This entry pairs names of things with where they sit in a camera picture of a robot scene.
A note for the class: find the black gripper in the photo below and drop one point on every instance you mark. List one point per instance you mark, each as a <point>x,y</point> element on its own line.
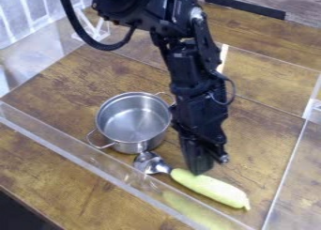
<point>198,116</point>

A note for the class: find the green handled metal spoon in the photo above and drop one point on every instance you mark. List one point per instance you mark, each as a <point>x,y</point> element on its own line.
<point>151,164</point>

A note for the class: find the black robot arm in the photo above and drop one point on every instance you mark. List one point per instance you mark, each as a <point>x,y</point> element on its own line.
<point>179,32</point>

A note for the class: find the stainless steel pot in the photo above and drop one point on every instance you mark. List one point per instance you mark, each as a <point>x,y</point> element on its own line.
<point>131,123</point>

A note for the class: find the clear acrylic right barrier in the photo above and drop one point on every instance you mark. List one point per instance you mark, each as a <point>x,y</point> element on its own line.
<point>296,205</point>

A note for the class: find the clear acrylic front barrier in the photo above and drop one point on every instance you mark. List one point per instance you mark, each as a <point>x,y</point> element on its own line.
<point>149,189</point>

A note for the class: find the black strip on table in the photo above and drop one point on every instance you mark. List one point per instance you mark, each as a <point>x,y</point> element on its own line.
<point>260,10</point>

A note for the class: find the clear acrylic triangle bracket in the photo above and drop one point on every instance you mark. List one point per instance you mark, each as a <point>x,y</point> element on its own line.
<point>99,30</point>

